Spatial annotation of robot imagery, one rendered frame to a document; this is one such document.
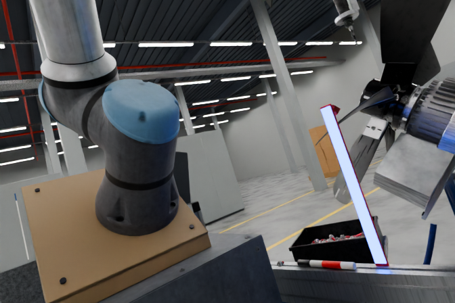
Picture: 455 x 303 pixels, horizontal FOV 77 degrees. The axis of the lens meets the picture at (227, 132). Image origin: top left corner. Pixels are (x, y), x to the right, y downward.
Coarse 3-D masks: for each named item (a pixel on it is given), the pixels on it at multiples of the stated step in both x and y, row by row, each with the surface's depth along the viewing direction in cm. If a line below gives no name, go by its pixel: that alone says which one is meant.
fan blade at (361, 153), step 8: (360, 136) 96; (360, 144) 94; (368, 144) 91; (376, 144) 88; (352, 152) 97; (360, 152) 93; (368, 152) 89; (352, 160) 95; (360, 160) 91; (368, 160) 88; (360, 168) 89; (360, 176) 87; (336, 184) 102; (344, 184) 94; (336, 192) 98; (344, 200) 88
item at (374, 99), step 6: (384, 90) 62; (390, 90) 65; (372, 96) 62; (378, 96) 64; (384, 96) 68; (390, 96) 73; (366, 102) 64; (372, 102) 69; (360, 108) 68; (348, 114) 66; (342, 120) 68
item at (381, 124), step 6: (372, 120) 94; (378, 120) 92; (384, 120) 90; (366, 126) 96; (378, 126) 91; (384, 126) 88; (366, 132) 95; (372, 132) 92; (378, 132) 90; (378, 138) 89
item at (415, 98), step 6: (420, 90) 82; (414, 96) 82; (420, 96) 84; (408, 102) 84; (414, 102) 81; (408, 108) 82; (408, 114) 82; (402, 120) 84; (408, 120) 85; (402, 126) 85
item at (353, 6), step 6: (348, 0) 88; (354, 0) 86; (354, 6) 86; (348, 12) 85; (354, 12) 85; (336, 18) 87; (342, 18) 86; (354, 18) 89; (336, 24) 90; (342, 24) 91
